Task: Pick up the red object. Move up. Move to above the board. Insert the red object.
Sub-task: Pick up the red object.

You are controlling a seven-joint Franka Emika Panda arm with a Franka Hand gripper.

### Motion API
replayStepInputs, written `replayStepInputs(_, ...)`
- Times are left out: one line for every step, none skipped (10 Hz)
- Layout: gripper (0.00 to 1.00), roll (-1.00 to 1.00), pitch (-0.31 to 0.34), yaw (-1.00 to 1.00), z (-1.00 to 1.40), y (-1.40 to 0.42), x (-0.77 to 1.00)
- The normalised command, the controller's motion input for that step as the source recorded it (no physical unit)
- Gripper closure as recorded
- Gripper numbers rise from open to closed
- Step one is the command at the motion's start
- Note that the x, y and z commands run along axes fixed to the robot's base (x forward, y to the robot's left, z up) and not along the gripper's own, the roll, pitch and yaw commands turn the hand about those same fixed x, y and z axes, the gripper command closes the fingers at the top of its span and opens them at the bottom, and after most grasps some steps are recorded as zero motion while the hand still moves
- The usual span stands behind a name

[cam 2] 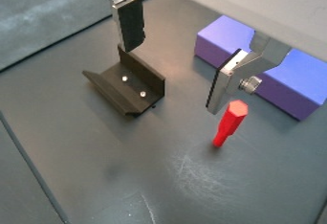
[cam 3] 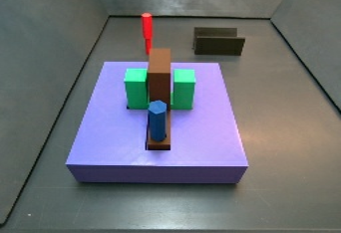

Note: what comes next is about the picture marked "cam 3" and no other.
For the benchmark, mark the green right block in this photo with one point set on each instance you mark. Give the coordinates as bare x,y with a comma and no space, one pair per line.
184,85

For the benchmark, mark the purple board block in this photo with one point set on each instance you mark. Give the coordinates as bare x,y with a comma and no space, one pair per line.
206,154

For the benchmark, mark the green left block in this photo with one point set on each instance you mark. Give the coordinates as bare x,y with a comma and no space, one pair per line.
136,82

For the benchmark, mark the brown L-shaped block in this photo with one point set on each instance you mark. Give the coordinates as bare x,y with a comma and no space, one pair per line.
160,91

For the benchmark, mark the green block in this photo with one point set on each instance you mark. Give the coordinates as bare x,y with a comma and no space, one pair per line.
184,85
136,82

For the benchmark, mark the black U-shaped holder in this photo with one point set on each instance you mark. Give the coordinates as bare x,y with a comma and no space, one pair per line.
217,41

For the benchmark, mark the blue hexagonal peg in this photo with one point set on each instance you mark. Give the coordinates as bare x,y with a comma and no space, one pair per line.
158,120

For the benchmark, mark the red hexagonal peg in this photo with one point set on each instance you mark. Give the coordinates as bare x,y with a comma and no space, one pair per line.
148,30

